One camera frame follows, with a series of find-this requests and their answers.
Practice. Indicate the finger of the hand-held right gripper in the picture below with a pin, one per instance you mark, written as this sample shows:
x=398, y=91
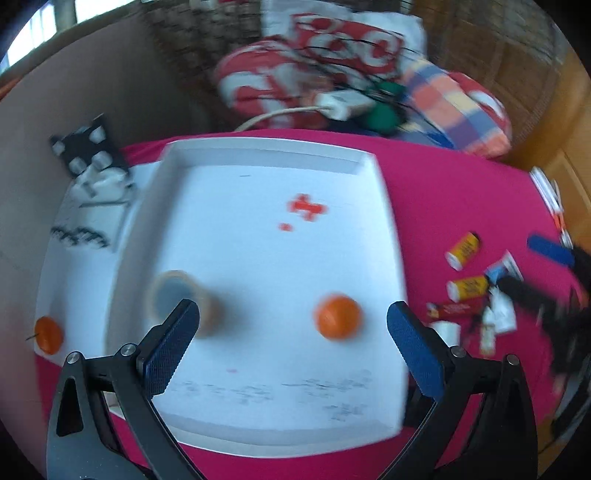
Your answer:
x=549, y=249
x=524, y=290

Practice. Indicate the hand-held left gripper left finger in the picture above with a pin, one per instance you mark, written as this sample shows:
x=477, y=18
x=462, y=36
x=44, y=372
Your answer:
x=168, y=350

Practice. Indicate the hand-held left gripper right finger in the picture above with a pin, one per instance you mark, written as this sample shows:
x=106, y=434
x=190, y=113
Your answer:
x=415, y=350

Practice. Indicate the yellow bottle with black cap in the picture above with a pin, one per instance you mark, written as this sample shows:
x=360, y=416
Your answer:
x=465, y=249

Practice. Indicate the white tray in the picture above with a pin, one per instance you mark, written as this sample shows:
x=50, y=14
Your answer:
x=258, y=258

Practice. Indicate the blue white packet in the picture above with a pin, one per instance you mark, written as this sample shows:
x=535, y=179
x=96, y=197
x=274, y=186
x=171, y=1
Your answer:
x=504, y=268

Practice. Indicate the white packets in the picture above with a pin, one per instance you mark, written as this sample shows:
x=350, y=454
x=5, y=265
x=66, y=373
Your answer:
x=501, y=316

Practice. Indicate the small white cup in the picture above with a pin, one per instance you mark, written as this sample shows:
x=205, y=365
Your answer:
x=446, y=331

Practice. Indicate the bundle of white pens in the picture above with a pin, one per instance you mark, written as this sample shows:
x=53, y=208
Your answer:
x=549, y=198

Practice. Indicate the yellow lighter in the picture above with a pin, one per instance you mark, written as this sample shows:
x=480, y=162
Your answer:
x=470, y=287

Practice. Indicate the small red box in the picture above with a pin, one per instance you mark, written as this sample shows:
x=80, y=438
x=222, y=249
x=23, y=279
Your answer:
x=452, y=310

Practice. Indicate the brown tape roll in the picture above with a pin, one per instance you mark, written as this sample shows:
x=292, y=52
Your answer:
x=166, y=288

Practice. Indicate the orange tangerine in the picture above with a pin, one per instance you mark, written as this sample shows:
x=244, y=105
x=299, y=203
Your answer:
x=49, y=336
x=338, y=317

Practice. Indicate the magenta cloth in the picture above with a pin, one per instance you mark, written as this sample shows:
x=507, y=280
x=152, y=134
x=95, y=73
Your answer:
x=438, y=194

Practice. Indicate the wooden cabinet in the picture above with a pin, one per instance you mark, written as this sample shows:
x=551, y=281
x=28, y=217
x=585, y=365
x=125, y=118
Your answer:
x=554, y=120

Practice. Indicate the checkered colourful cloth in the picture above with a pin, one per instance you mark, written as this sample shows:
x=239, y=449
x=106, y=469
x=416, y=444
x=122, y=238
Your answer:
x=452, y=110

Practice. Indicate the green pouch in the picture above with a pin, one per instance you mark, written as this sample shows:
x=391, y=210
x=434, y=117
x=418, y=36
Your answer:
x=383, y=117

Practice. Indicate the black card with white pieces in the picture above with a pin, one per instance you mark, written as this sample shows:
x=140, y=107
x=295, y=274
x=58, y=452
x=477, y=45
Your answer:
x=87, y=143

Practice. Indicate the white power strip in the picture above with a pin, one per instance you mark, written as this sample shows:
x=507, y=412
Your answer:
x=346, y=104

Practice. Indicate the red white printed blanket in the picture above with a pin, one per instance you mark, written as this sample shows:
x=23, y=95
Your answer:
x=268, y=74

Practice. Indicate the window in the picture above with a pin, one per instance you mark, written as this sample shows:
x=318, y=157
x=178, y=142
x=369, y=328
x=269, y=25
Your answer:
x=51, y=27

